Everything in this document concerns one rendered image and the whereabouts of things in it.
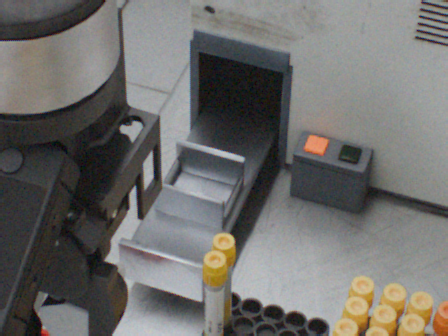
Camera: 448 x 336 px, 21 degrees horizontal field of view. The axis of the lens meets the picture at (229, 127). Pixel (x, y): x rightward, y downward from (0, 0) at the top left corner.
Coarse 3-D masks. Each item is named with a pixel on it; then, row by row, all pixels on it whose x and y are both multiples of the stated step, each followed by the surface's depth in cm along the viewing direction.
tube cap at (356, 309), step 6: (348, 300) 77; (354, 300) 77; (360, 300) 77; (348, 306) 77; (354, 306) 78; (360, 306) 77; (366, 306) 77; (348, 312) 77; (354, 312) 77; (360, 312) 77; (366, 312) 77; (342, 318) 78; (348, 318) 77; (354, 318) 77; (360, 318) 77; (366, 318) 77; (360, 324) 77; (366, 324) 78; (360, 330) 78
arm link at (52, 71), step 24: (96, 24) 46; (0, 48) 44; (24, 48) 44; (48, 48) 45; (72, 48) 45; (96, 48) 46; (0, 72) 45; (24, 72) 45; (48, 72) 46; (72, 72) 46; (96, 72) 47; (0, 96) 46; (24, 96) 46; (48, 96) 46; (72, 96) 47
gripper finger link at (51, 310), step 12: (120, 264) 62; (48, 300) 57; (60, 300) 57; (48, 312) 57; (60, 312) 57; (72, 312) 56; (84, 312) 56; (48, 324) 58; (60, 324) 58; (72, 324) 57; (84, 324) 57
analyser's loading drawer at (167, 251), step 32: (224, 96) 102; (256, 96) 102; (192, 128) 99; (224, 128) 99; (256, 128) 99; (192, 160) 94; (224, 160) 93; (256, 160) 97; (160, 192) 91; (192, 192) 90; (224, 192) 94; (160, 224) 92; (192, 224) 92; (224, 224) 92; (128, 256) 88; (160, 256) 87; (192, 256) 90; (160, 288) 90; (192, 288) 88
